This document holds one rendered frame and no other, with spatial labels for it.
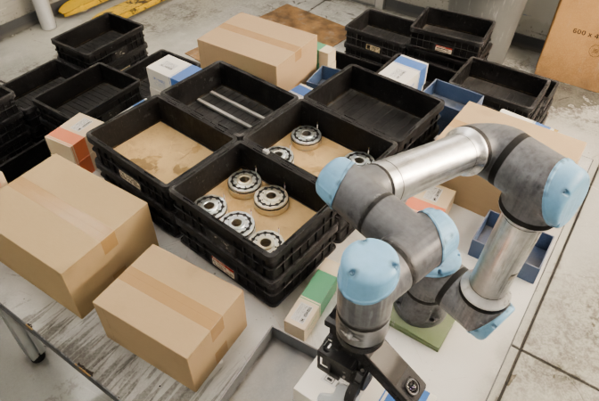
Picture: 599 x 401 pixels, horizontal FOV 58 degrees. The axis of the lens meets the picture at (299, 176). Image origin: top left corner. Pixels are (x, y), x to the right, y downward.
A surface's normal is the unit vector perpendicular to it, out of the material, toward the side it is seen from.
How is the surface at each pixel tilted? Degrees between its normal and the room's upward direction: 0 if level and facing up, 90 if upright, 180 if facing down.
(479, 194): 90
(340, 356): 0
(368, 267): 1
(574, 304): 0
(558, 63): 73
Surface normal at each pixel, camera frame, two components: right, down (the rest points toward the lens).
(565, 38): -0.53, 0.35
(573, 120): 0.00, -0.74
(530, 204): -0.69, 0.55
